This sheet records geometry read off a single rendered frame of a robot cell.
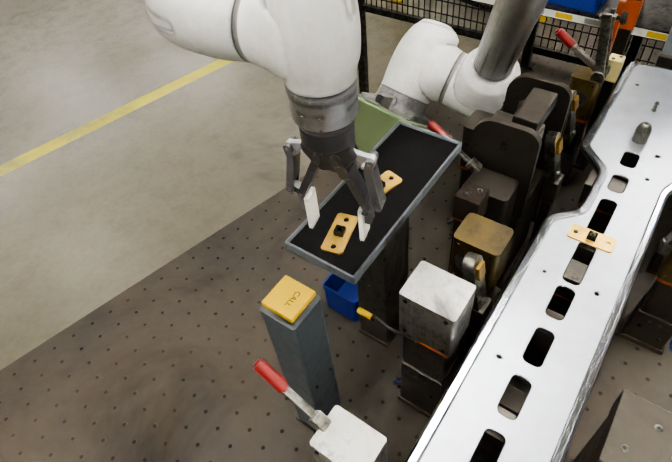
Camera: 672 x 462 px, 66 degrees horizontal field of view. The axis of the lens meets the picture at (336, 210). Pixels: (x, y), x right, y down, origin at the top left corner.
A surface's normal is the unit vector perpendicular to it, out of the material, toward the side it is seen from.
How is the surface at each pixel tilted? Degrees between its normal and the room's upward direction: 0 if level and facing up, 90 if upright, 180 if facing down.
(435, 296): 0
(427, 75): 59
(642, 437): 0
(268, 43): 89
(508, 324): 0
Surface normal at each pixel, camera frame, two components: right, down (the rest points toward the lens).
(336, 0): 0.58, 0.43
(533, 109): -0.08, -0.68
